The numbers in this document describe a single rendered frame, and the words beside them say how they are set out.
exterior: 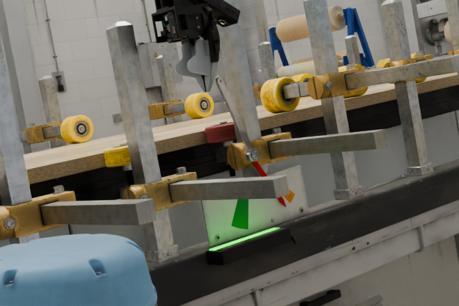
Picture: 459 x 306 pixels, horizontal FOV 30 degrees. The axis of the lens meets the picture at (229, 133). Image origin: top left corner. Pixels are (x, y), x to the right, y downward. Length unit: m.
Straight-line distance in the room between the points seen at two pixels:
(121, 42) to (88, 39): 8.23
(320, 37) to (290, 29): 7.37
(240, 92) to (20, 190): 0.49
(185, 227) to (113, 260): 1.12
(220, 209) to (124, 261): 0.89
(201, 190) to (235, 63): 0.31
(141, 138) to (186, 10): 0.24
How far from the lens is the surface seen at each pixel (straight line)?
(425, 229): 2.07
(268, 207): 1.66
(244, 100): 1.65
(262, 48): 3.20
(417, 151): 2.02
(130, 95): 1.49
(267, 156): 1.67
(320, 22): 1.82
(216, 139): 1.75
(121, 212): 1.18
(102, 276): 0.69
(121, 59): 1.49
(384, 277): 2.31
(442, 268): 2.50
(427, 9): 4.20
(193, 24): 1.48
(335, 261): 1.84
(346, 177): 1.83
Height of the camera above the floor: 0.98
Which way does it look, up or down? 3 degrees down
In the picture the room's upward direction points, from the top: 10 degrees counter-clockwise
